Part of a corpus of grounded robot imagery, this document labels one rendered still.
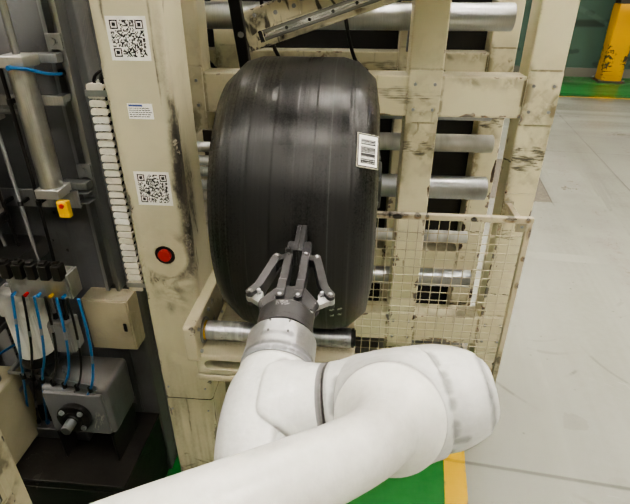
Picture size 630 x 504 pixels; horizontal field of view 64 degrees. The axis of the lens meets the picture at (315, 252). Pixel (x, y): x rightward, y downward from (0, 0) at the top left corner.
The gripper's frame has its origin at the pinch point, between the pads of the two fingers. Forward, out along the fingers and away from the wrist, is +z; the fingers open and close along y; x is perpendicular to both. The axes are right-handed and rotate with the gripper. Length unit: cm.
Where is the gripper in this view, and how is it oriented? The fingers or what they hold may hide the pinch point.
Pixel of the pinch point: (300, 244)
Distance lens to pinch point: 80.9
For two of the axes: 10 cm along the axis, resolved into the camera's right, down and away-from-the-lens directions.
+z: 0.9, -6.1, 7.9
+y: -10.0, -0.4, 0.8
